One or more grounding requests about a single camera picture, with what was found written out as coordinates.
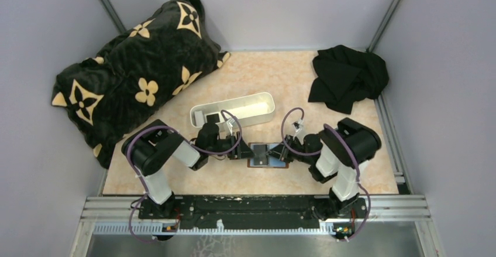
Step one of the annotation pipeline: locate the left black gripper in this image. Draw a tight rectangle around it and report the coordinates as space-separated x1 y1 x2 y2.
207 131 259 160

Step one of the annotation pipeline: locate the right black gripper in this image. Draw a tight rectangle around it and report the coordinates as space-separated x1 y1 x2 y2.
265 134 313 165

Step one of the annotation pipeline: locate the brown leather card holder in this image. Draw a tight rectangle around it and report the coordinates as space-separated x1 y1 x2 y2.
247 143 289 169

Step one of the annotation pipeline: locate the black credit card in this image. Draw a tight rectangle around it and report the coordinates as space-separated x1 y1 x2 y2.
206 112 221 124

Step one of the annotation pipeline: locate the white oblong plastic tray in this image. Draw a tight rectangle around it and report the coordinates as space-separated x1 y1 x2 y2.
190 92 275 131

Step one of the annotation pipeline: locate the black cloth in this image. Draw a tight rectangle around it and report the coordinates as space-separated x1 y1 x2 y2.
308 45 390 115

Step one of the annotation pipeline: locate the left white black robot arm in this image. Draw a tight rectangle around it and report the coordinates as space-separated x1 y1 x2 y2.
121 120 254 218

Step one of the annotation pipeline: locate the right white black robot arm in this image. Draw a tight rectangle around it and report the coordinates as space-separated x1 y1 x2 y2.
267 118 382 217

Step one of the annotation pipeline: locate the black card in holder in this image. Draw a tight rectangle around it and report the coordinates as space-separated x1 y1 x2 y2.
253 144 268 166

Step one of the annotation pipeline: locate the stack of grey cards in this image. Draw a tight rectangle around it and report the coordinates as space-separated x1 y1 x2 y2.
194 111 205 128

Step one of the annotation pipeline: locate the black floral plush pillow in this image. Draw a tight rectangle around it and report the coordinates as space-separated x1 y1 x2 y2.
51 0 230 169

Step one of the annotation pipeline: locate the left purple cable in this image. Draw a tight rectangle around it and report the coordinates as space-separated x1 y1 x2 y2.
126 109 243 244

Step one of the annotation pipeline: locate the purple cable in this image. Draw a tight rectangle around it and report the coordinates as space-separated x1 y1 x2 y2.
126 109 243 244
280 107 372 243

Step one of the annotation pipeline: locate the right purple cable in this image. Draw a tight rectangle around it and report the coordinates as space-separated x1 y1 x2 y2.
280 107 372 243

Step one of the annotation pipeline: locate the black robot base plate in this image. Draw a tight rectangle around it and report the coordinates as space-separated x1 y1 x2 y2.
138 195 367 229

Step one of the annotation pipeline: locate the aluminium frame rail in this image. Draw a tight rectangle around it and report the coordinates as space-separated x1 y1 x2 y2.
81 51 430 229

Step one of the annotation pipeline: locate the white slotted cable duct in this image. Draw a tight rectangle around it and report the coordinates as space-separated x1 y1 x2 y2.
93 220 335 236

